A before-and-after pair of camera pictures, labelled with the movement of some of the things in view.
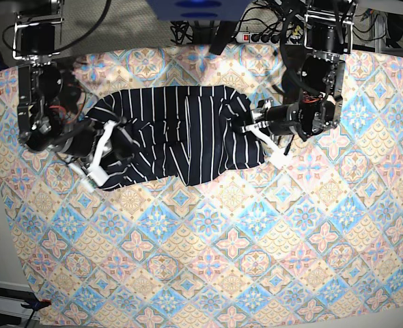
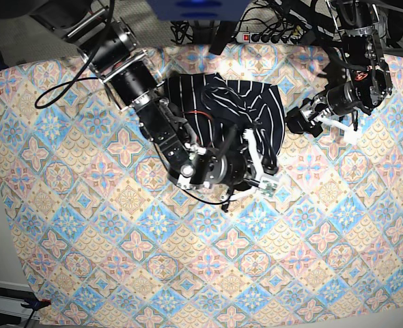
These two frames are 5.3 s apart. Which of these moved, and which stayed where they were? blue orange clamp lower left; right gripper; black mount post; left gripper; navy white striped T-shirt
Moved: navy white striped T-shirt; right gripper; left gripper
Stayed: black mount post; blue orange clamp lower left
